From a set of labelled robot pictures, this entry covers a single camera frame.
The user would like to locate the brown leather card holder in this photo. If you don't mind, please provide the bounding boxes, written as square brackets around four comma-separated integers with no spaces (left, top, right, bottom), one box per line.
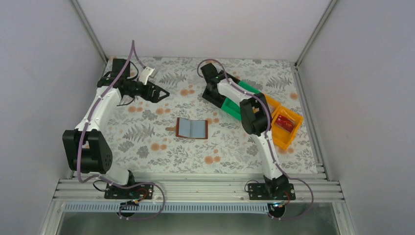
[165,117,208,140]

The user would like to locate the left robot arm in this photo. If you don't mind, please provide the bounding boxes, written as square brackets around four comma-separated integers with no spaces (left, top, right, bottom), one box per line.
[62,59,169,198]

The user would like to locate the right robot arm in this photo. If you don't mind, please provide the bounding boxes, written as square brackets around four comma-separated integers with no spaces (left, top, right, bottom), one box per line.
[197,61,289,199]

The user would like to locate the black storage bin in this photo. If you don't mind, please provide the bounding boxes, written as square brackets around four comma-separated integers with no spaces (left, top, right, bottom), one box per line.
[202,71,226,108]

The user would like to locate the green storage bin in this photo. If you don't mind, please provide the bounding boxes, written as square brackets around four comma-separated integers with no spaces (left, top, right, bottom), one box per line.
[218,79,260,121]

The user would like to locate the floral table mat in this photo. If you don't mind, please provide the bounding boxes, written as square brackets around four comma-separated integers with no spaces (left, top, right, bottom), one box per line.
[103,57,318,174]

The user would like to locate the red item in orange bin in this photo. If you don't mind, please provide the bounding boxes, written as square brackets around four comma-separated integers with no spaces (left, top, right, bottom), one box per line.
[275,115,296,133]

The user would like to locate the orange storage bin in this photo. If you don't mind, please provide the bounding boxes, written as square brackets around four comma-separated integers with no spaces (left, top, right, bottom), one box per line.
[265,95,303,150]

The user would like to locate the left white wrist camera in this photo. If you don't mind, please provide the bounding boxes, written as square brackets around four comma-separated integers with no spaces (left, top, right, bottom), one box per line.
[138,66,157,85]

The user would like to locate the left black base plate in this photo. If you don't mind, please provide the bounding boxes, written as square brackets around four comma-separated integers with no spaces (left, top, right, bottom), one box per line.
[104,184,154,200]

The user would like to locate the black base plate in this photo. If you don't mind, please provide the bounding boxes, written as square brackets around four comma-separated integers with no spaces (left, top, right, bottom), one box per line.
[247,183,296,201]
[104,184,154,200]

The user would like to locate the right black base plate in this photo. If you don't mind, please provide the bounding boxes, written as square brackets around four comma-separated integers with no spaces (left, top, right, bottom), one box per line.
[247,183,296,201]

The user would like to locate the aluminium rail frame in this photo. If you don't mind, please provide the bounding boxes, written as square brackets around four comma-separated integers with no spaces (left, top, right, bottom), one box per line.
[53,173,344,214]

